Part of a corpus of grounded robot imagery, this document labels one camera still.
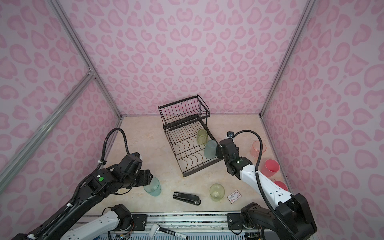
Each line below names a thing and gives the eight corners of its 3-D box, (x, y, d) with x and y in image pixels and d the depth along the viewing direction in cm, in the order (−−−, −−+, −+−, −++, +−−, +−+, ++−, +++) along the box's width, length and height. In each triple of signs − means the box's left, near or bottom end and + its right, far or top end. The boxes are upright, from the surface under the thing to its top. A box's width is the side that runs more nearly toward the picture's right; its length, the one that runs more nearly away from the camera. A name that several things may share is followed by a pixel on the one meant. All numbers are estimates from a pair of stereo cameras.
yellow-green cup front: (216, 204, 81) (217, 199, 73) (208, 193, 84) (208, 188, 77) (224, 196, 83) (227, 191, 76) (216, 186, 87) (218, 180, 79)
